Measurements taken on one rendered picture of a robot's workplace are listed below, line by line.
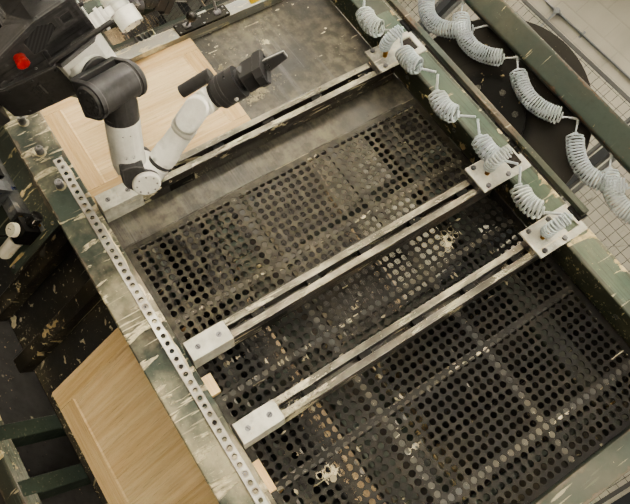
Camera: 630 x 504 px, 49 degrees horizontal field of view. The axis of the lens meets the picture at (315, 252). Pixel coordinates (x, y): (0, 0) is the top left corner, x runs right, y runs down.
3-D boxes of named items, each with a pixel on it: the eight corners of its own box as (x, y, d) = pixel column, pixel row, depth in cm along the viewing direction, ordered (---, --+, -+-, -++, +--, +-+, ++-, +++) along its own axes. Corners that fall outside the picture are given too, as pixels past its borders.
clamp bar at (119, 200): (96, 203, 212) (76, 160, 190) (403, 51, 246) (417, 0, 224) (111, 228, 208) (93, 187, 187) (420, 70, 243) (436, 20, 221)
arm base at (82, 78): (105, 134, 167) (100, 96, 158) (68, 109, 171) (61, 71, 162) (150, 106, 176) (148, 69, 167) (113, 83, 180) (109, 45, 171)
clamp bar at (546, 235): (229, 423, 185) (224, 402, 164) (552, 219, 220) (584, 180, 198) (248, 456, 182) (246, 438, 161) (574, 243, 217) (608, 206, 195)
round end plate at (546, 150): (343, 118, 286) (493, -31, 260) (349, 121, 291) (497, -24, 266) (463, 267, 260) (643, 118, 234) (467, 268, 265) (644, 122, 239)
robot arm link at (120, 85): (113, 138, 170) (104, 91, 160) (87, 123, 173) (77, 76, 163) (147, 116, 177) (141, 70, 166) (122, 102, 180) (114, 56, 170)
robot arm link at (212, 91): (232, 107, 176) (196, 128, 180) (242, 97, 186) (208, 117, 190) (207, 67, 173) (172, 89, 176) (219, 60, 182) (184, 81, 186)
